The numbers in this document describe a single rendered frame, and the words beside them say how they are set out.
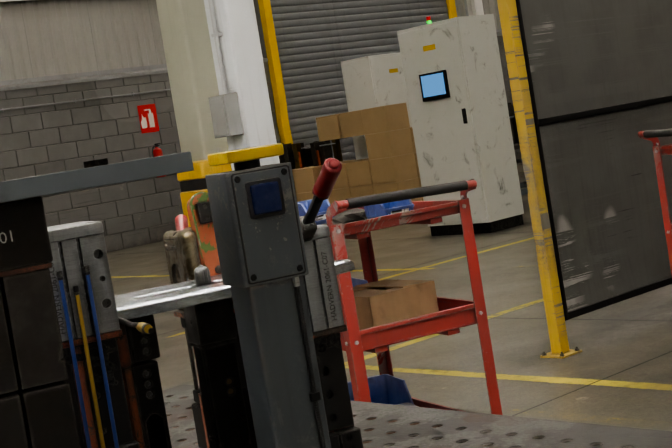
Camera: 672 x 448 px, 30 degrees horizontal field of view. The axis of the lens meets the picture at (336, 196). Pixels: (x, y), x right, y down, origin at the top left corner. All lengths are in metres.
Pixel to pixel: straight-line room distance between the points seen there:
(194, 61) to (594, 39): 3.36
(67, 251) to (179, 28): 7.36
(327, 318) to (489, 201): 10.17
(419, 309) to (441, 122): 8.14
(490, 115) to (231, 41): 6.49
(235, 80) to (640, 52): 2.12
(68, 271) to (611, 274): 4.92
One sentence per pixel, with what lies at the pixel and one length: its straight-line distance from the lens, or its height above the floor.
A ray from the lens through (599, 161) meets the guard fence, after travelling 6.06.
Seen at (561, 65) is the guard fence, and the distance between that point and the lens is 5.91.
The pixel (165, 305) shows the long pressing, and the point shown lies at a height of 1.00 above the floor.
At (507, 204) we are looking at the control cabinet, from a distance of 11.74.
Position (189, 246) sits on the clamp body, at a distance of 1.70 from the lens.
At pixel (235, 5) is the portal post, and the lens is 5.44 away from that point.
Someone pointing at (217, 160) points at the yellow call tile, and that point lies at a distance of 1.22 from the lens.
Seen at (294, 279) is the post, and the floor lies 1.03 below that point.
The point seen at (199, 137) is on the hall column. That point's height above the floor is 1.26.
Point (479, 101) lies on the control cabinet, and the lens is 11.58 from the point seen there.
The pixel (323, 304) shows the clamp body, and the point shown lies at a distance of 1.41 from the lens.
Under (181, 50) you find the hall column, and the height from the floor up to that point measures 1.87.
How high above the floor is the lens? 1.16
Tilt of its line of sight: 3 degrees down
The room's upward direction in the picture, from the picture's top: 9 degrees counter-clockwise
